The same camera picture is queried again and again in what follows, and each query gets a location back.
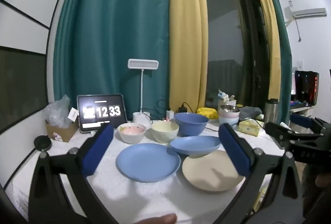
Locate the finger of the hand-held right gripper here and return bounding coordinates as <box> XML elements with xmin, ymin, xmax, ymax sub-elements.
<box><xmin>266</xmin><ymin>122</ymin><xmax>314</xmax><ymax>148</ymax></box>
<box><xmin>290</xmin><ymin>113</ymin><xmax>331</xmax><ymax>136</ymax></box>

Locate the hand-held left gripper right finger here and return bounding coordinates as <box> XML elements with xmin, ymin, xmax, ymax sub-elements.
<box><xmin>218</xmin><ymin>123</ymin><xmax>304</xmax><ymax>224</ymax></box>

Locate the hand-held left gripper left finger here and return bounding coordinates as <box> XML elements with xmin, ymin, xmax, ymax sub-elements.
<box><xmin>28</xmin><ymin>124</ymin><xmax>114</xmax><ymax>224</ymax></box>

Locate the beige plate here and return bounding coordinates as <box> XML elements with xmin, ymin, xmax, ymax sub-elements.
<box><xmin>182</xmin><ymin>150</ymin><xmax>246</xmax><ymax>192</ymax></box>

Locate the pink strawberry print bowl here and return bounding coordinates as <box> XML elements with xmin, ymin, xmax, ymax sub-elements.
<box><xmin>117</xmin><ymin>123</ymin><xmax>147</xmax><ymax>144</ymax></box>

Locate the deep blue plate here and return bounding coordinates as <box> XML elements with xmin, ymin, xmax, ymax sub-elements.
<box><xmin>170</xmin><ymin>135</ymin><xmax>222</xmax><ymax>156</ymax></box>

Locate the large blue bowl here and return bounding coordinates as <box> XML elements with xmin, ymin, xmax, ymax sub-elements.
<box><xmin>174</xmin><ymin>112</ymin><xmax>209</xmax><ymax>136</ymax></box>

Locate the pale yellow bowl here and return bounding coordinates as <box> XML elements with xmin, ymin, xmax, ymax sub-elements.
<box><xmin>151</xmin><ymin>121</ymin><xmax>180</xmax><ymax>144</ymax></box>

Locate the person's right hand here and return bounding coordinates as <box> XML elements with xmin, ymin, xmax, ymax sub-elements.
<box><xmin>315</xmin><ymin>173</ymin><xmax>331</xmax><ymax>188</ymax></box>

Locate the person's left hand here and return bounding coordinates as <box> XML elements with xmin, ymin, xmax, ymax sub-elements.
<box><xmin>134</xmin><ymin>214</ymin><xmax>178</xmax><ymax>224</ymax></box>

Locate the white computer desk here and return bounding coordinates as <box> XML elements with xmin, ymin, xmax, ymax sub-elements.
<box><xmin>290</xmin><ymin>105</ymin><xmax>314</xmax><ymax>121</ymax></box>

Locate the lit keyboard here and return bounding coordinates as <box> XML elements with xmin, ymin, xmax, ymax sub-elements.
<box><xmin>290</xmin><ymin>101</ymin><xmax>312</xmax><ymax>108</ymax></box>

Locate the steel thermos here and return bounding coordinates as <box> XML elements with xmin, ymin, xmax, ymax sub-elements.
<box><xmin>264</xmin><ymin>98</ymin><xmax>279</xmax><ymax>123</ymax></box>

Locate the yellow tissue box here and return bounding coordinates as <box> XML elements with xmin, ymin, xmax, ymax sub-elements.
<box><xmin>238</xmin><ymin>120</ymin><xmax>260</xmax><ymax>135</ymax></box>

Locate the light blue bowl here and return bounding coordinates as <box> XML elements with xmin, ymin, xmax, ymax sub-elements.
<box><xmin>219</xmin><ymin>115</ymin><xmax>240</xmax><ymax>125</ymax></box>

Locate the black computer case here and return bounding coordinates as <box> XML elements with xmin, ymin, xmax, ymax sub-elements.
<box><xmin>295</xmin><ymin>70</ymin><xmax>319</xmax><ymax>105</ymax></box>

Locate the grey cloth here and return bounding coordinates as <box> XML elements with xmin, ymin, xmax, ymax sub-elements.
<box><xmin>239</xmin><ymin>107</ymin><xmax>263</xmax><ymax>121</ymax></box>

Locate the cardboard box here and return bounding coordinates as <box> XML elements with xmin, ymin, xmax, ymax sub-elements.
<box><xmin>45</xmin><ymin>119</ymin><xmax>79</xmax><ymax>143</ymax></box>

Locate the tablet with clock display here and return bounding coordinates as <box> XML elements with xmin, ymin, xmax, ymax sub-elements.
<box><xmin>77</xmin><ymin>94</ymin><xmax>128</xmax><ymax>134</ymax></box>

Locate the small white box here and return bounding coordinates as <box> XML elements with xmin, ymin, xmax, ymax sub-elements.
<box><xmin>68</xmin><ymin>107</ymin><xmax>79</xmax><ymax>122</ymax></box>

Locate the steel bowl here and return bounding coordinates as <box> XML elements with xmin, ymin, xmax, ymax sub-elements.
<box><xmin>220</xmin><ymin>105</ymin><xmax>240</xmax><ymax>113</ymax></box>

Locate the yellow packet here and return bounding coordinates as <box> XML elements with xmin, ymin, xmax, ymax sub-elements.
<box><xmin>197</xmin><ymin>107</ymin><xmax>218</xmax><ymax>119</ymax></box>

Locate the white perforated basket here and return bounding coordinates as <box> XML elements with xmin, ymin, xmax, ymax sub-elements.
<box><xmin>218</xmin><ymin>99</ymin><xmax>236</xmax><ymax>108</ymax></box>

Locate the clear plastic bag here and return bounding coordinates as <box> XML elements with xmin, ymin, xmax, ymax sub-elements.
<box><xmin>46</xmin><ymin>95</ymin><xmax>71</xmax><ymax>127</ymax></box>

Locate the black round object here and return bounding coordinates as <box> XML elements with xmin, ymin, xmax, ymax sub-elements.
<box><xmin>34</xmin><ymin>135</ymin><xmax>52</xmax><ymax>151</ymax></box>

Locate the white textured tablecloth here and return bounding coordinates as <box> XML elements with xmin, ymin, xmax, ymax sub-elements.
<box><xmin>5</xmin><ymin>118</ymin><xmax>285</xmax><ymax>224</ymax></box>

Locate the teal curtain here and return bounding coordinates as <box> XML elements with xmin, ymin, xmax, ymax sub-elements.
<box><xmin>53</xmin><ymin>0</ymin><xmax>171</xmax><ymax>121</ymax></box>
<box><xmin>261</xmin><ymin>0</ymin><xmax>293</xmax><ymax>121</ymax></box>

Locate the yellow curtain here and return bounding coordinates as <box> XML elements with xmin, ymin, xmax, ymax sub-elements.
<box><xmin>169</xmin><ymin>0</ymin><xmax>209</xmax><ymax>114</ymax></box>
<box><xmin>244</xmin><ymin>0</ymin><xmax>281</xmax><ymax>100</ymax></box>

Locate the white desk lamp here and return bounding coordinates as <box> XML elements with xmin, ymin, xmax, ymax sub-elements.
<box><xmin>127</xmin><ymin>59</ymin><xmax>159</xmax><ymax>129</ymax></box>

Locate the white air conditioner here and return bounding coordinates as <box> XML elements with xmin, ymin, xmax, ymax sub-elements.
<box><xmin>284</xmin><ymin>5</ymin><xmax>327</xmax><ymax>19</ymax></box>

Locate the dark glass sliding door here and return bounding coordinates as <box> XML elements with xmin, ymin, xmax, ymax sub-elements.
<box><xmin>200</xmin><ymin>0</ymin><xmax>271</xmax><ymax>111</ymax></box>

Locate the black lamp cable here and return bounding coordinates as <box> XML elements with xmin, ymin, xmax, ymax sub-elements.
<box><xmin>140</xmin><ymin>99</ymin><xmax>171</xmax><ymax>121</ymax></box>

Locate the air conditioner hose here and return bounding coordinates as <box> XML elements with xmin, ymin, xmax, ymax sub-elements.
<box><xmin>285</xmin><ymin>17</ymin><xmax>302</xmax><ymax>42</ymax></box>

